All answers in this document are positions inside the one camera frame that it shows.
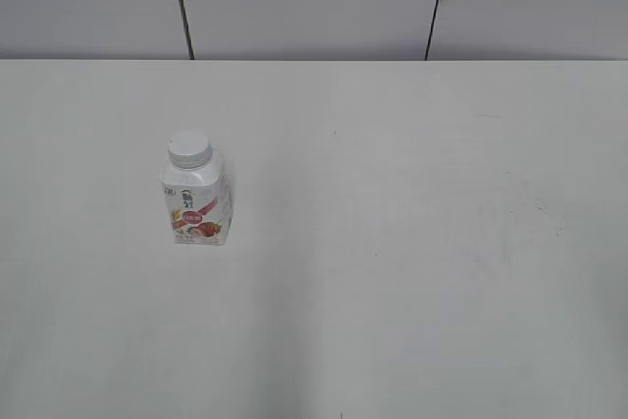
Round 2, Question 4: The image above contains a white round bottle cap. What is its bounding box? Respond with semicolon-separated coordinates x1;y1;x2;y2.
168;131;213;169

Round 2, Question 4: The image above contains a white strawberry yogurt bottle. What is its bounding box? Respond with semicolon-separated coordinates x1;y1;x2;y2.
161;151;234;245

